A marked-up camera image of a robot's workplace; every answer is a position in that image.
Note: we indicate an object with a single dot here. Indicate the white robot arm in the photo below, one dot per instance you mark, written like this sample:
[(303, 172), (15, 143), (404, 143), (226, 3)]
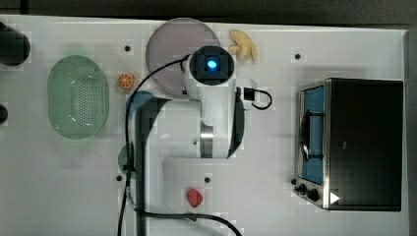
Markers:
[(209, 124)]

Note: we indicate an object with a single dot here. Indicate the black steel toaster oven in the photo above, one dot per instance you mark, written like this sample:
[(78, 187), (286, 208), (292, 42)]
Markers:
[(350, 144)]

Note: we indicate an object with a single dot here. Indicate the blue bowl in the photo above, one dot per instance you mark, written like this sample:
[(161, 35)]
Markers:
[(134, 102)]

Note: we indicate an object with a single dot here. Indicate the yellow banana bunch toy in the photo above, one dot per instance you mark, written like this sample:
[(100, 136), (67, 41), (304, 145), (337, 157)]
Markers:
[(242, 46)]

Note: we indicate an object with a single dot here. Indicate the lilac round plate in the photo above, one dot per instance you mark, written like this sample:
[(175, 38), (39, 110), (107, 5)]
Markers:
[(172, 41)]

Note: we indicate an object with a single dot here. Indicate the orange slice toy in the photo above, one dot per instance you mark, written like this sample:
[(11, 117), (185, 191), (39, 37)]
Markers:
[(126, 80)]

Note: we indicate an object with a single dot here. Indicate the green cup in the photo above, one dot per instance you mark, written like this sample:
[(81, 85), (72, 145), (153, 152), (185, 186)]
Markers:
[(122, 161)]

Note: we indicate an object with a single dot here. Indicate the green perforated colander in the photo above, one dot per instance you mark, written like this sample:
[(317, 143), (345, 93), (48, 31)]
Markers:
[(78, 97)]

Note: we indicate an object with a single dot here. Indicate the black knob left edge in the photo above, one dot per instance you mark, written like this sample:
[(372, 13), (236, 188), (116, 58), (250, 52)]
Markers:
[(3, 114)]

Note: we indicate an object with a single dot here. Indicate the black cylinder top left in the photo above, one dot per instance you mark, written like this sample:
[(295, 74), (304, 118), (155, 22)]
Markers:
[(14, 46)]

